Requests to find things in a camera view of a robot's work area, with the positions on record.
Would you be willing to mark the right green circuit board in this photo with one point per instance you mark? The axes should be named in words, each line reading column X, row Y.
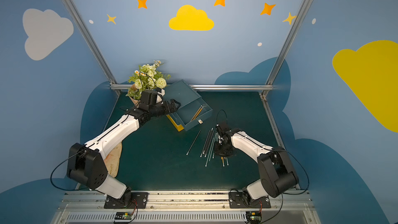
column 253, row 218

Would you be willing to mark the right aluminium frame post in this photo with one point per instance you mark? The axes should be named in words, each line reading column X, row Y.
column 300, row 16

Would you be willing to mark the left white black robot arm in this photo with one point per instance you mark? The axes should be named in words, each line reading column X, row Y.
column 86, row 162

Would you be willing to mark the teal drawer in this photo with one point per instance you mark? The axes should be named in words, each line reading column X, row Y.
column 185, row 113

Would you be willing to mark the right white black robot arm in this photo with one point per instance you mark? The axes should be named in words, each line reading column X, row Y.
column 276, row 170

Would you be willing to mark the left aluminium frame post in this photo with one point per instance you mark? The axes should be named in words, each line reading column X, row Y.
column 79, row 21

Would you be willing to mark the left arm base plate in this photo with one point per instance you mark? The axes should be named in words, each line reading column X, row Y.
column 130, row 201

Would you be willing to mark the yellow bottom drawer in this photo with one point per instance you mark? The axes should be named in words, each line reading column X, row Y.
column 177, row 126

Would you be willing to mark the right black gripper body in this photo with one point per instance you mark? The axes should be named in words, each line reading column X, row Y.
column 223, row 144

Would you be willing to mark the artificial green white flowers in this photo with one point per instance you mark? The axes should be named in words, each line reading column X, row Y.
column 149, row 75

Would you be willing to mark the left green circuit board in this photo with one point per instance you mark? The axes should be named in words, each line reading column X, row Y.
column 123, row 216

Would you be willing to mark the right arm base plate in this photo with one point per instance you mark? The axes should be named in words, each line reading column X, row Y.
column 240, row 199

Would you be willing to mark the aluminium frame post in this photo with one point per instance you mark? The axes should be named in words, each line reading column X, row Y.
column 300, row 16
column 79, row 21

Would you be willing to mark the beige cloth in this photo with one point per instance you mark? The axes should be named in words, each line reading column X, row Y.
column 113, row 159

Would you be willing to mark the aluminium front rail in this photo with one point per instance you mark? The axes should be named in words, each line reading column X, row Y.
column 183, row 207

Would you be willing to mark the teal drawer cabinet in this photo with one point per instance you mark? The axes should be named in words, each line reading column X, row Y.
column 181, row 92

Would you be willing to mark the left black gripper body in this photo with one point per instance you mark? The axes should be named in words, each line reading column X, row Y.
column 168, row 107

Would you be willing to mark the green circuit board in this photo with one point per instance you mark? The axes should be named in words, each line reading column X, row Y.
column 123, row 216
column 253, row 218

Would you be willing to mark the lone black pencil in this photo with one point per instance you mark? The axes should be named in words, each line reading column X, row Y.
column 196, row 137

